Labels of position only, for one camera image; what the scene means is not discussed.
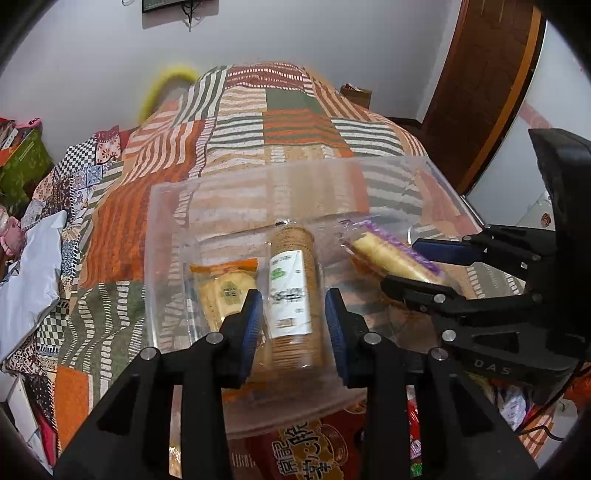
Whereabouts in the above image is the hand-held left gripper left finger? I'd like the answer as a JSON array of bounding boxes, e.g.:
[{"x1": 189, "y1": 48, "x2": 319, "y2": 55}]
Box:
[{"x1": 54, "y1": 288, "x2": 264, "y2": 480}]

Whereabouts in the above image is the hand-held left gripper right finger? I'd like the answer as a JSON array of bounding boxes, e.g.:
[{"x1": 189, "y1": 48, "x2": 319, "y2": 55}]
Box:
[{"x1": 324, "y1": 289, "x2": 541, "y2": 480}]

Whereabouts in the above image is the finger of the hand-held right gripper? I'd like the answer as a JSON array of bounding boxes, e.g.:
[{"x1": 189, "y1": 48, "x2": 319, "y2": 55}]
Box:
[
  {"x1": 412, "y1": 224, "x2": 556, "y2": 280},
  {"x1": 381, "y1": 275, "x2": 546, "y2": 329}
]

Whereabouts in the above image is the round cracker tube white label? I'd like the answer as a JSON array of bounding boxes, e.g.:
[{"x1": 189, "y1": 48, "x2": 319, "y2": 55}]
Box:
[{"x1": 261, "y1": 222, "x2": 326, "y2": 372}]

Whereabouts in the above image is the clear plastic container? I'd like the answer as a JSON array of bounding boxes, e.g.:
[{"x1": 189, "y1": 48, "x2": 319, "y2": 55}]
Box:
[{"x1": 144, "y1": 154, "x2": 467, "y2": 439}]

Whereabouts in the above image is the orange cracker packet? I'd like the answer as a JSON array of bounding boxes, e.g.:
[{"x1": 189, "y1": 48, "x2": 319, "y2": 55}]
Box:
[{"x1": 189, "y1": 258, "x2": 259, "y2": 333}]

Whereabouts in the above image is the red snack bag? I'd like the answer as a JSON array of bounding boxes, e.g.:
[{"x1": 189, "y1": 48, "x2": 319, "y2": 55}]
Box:
[{"x1": 231, "y1": 401, "x2": 370, "y2": 480}]

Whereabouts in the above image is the white printed snack packet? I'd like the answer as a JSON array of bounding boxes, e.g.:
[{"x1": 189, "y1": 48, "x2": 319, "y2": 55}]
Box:
[{"x1": 494, "y1": 383, "x2": 529, "y2": 430}]

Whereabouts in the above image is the brown wooden door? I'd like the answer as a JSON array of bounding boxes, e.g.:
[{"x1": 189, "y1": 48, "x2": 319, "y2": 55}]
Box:
[{"x1": 420, "y1": 0, "x2": 548, "y2": 195}]

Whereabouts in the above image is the brown cardboard box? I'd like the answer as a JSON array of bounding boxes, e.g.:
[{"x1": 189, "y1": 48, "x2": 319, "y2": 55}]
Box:
[{"x1": 341, "y1": 83, "x2": 372, "y2": 109}]

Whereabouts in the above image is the white cloth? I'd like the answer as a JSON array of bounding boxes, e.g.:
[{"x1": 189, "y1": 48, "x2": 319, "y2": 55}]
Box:
[{"x1": 0, "y1": 210, "x2": 70, "y2": 363}]

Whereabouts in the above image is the yellow fuzzy cushion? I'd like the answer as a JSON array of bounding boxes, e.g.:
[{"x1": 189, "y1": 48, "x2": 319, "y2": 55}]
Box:
[{"x1": 139, "y1": 65, "x2": 199, "y2": 123}]

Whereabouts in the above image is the pink plush toy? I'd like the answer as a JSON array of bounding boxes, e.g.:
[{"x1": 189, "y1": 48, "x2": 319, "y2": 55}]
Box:
[{"x1": 0, "y1": 205, "x2": 24, "y2": 254}]

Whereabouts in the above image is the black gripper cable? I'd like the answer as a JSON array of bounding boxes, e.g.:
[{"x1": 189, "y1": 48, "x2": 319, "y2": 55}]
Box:
[{"x1": 515, "y1": 360, "x2": 583, "y2": 439}]

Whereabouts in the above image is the black television cable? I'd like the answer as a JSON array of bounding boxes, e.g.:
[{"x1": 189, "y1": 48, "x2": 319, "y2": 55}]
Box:
[{"x1": 181, "y1": 2, "x2": 200, "y2": 33}]

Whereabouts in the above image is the black wall television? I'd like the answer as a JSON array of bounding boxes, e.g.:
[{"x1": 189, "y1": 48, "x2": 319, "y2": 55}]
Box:
[{"x1": 141, "y1": 0, "x2": 218, "y2": 14}]

